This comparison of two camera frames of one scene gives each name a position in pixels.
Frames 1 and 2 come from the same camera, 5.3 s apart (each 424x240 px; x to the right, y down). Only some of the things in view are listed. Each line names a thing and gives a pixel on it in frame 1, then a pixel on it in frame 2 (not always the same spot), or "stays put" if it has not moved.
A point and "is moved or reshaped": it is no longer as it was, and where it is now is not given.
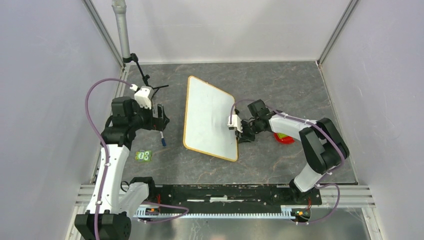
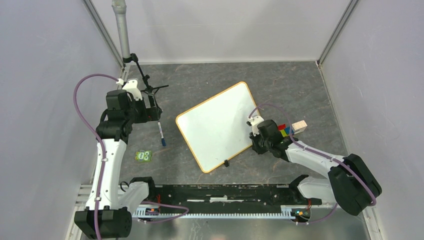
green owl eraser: (143, 155) stays put
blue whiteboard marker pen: (163, 140) stays put
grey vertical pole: (120, 8) stays put
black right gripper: (243, 136) -> (259, 150)
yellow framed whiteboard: (207, 110) is moved or reshaped
